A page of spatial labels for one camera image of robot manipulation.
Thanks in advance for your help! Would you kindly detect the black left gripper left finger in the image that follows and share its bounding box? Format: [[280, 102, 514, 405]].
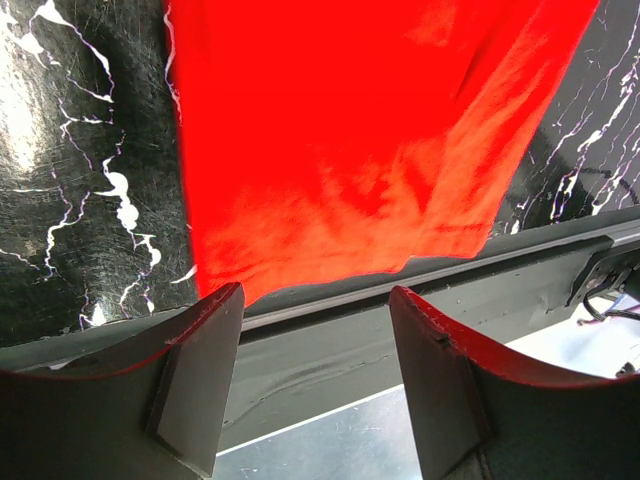
[[1, 283, 245, 479]]

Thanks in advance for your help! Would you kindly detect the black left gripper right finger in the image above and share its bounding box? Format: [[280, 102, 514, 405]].
[[389, 287, 639, 479]]

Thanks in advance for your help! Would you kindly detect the red t shirt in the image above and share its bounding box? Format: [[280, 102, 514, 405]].
[[167, 1, 598, 303]]

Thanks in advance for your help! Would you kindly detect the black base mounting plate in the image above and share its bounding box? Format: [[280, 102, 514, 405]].
[[0, 219, 640, 451]]

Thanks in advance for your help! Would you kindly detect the black marbled table mat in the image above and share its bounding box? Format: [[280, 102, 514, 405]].
[[1, 1, 639, 347]]

